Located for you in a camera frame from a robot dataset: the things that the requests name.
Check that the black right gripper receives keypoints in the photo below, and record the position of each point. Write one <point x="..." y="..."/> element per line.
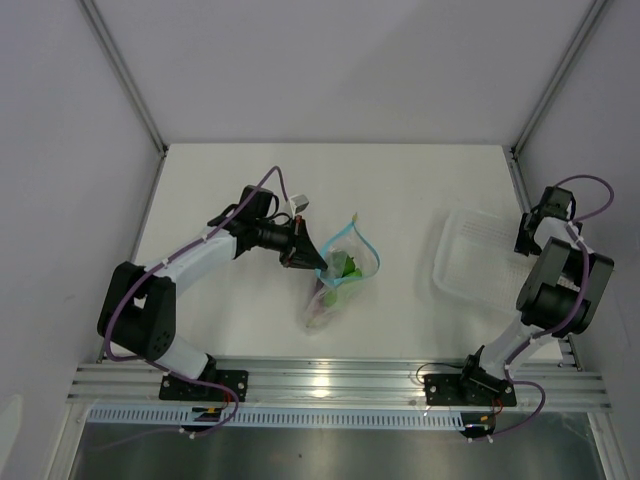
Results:
<point x="524" y="245"/>

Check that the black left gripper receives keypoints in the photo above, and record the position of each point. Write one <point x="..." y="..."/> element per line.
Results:
<point x="299" y="251"/>

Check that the green toy bell pepper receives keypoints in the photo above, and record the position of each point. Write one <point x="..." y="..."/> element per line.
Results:
<point x="341" y="265"/>

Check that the clear zip bag blue zipper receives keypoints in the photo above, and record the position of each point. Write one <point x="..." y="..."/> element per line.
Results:
<point x="350" y="239"/>

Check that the green toy cucumber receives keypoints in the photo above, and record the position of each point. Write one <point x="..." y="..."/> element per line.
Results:
<point x="337" y="297"/>

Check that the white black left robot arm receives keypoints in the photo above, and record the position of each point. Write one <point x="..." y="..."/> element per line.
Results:
<point x="139" y="312"/>

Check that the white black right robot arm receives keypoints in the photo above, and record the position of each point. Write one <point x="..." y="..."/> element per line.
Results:
<point x="559" y="297"/>

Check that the white perforated plastic basket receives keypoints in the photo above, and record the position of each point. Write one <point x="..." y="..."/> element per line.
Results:
<point x="475" y="261"/>

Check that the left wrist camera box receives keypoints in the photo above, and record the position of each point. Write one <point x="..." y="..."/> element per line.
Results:
<point x="298" y="204"/>

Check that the aluminium front rail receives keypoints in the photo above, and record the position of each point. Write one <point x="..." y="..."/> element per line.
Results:
<point x="338" y="384"/>

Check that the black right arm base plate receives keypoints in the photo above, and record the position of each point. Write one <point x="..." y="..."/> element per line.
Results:
<point x="456" y="389"/>

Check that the light blue slotted cable duct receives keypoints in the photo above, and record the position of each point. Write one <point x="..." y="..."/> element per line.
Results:
<point x="278" y="417"/>

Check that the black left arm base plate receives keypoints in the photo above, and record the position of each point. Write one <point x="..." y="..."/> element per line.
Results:
<point x="222" y="387"/>

